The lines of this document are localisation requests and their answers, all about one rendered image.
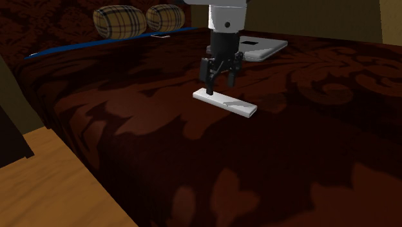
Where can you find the large plaid bolster pillow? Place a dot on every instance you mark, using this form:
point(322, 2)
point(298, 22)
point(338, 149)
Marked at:
point(121, 22)

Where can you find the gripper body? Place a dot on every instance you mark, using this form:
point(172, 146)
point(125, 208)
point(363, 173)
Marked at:
point(224, 45)

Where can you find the bed with dark red cover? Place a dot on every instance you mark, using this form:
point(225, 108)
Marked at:
point(150, 132)

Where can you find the white flat remote control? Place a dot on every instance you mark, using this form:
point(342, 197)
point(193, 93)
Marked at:
point(220, 102)

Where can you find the small pale flat object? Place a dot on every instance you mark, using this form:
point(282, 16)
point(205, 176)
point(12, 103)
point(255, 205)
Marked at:
point(160, 35)

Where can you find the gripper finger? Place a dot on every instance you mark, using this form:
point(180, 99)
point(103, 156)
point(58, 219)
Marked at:
point(231, 78)
point(209, 81)

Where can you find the white closed laptop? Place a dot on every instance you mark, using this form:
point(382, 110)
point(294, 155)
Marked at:
point(267, 47)

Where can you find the small plaid bolster pillow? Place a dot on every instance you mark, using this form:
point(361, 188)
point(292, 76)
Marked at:
point(165, 18)

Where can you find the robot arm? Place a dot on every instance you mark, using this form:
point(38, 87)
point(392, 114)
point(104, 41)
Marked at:
point(226, 12)

